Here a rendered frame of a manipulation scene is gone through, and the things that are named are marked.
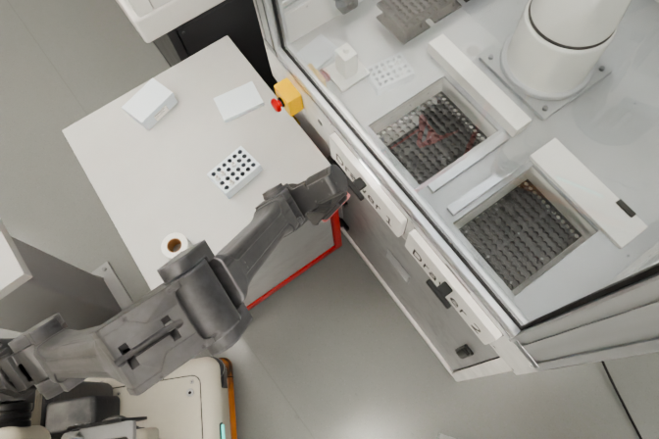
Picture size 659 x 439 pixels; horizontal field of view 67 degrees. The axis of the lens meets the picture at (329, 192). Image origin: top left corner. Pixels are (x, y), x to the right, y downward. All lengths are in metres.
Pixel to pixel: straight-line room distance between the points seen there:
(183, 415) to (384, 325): 0.79
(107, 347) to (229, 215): 0.88
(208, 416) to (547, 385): 1.22
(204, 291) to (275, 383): 1.52
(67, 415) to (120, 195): 0.56
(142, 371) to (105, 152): 1.11
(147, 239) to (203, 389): 0.61
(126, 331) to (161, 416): 1.32
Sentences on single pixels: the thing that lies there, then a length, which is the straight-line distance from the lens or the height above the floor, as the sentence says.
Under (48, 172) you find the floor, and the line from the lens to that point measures 2.64.
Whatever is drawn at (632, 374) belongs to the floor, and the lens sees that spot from 2.25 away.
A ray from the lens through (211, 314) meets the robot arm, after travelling 0.54.
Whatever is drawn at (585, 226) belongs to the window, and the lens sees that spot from 0.67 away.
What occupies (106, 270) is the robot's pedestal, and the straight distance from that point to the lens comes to 2.31.
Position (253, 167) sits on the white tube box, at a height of 0.80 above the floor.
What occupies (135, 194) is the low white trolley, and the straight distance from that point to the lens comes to 1.49.
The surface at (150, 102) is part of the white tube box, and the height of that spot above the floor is 0.81.
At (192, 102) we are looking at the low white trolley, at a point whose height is 0.76.
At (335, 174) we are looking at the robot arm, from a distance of 0.92.
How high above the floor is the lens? 2.01
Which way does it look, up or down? 67 degrees down
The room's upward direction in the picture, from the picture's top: 8 degrees counter-clockwise
